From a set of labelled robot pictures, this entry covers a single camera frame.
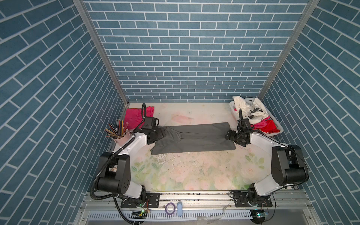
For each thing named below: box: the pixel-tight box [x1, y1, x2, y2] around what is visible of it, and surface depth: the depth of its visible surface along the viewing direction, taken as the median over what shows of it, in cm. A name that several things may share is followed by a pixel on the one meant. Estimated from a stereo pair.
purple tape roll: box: [165, 202, 176, 216], surface depth 72 cm
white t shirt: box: [232, 95, 270, 125], surface depth 108 cm
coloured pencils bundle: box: [104, 119, 129, 140], surface depth 91 cm
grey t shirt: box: [150, 122, 237, 156], surface depth 99 cm
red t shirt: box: [260, 119, 281, 134], surface depth 97 cm
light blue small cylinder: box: [177, 201, 183, 218], surface depth 71 cm
